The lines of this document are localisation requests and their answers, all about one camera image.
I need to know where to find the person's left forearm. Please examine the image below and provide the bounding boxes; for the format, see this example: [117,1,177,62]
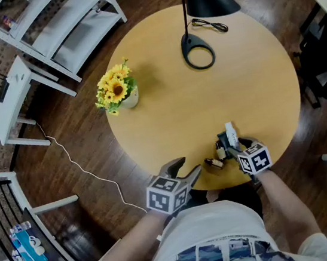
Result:
[90,207,176,261]

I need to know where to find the white side table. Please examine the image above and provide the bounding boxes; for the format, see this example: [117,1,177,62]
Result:
[0,48,84,153]

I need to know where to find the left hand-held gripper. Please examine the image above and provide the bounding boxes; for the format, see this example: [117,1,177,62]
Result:
[140,154,209,219]

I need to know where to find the small amber bottle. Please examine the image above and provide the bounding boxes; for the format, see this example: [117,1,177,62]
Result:
[203,156,224,171]
[215,139,228,161]

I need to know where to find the white rounded object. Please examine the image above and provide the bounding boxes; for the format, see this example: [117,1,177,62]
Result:
[27,234,45,257]

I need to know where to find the person's white printed shirt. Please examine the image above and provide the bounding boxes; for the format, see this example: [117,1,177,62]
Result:
[71,187,327,261]

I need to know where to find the colourful drink pack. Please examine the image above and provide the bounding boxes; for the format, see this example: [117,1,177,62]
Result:
[1,14,19,31]

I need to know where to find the black small tube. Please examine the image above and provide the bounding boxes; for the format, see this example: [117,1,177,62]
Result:
[216,131,231,152]

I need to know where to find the person's black trousers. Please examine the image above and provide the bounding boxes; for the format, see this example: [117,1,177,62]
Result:
[190,181,264,229]

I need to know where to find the black desk lamp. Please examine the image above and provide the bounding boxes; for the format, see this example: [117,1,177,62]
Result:
[174,0,249,72]

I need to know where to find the white metal shelf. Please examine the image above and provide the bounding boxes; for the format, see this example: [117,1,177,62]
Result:
[0,0,136,94]

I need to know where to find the black office chair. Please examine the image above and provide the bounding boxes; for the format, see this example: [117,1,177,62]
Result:
[289,18,327,111]

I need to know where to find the blue tissue box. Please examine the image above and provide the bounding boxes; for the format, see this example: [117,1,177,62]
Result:
[8,225,49,261]

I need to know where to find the dark top white leg table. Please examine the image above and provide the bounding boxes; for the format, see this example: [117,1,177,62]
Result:
[0,159,89,261]

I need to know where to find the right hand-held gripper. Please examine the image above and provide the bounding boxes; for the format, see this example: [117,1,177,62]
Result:
[224,133,276,192]

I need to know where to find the pack of water bottles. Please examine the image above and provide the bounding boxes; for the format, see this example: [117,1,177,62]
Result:
[9,220,33,235]

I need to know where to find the white floor cable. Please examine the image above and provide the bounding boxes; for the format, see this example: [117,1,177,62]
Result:
[35,109,148,227]

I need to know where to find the sunflowers in white pot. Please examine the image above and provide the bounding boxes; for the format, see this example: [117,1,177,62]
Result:
[89,56,143,119]

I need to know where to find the person's right forearm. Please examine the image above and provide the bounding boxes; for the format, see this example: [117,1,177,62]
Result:
[253,163,323,252]

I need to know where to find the person's right shoe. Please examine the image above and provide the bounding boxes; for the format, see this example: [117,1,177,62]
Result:
[206,189,220,203]

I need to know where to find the white small bottle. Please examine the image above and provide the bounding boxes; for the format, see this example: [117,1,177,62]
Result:
[224,121,242,151]

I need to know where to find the black lamp cable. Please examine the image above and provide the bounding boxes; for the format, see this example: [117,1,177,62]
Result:
[190,14,229,38]

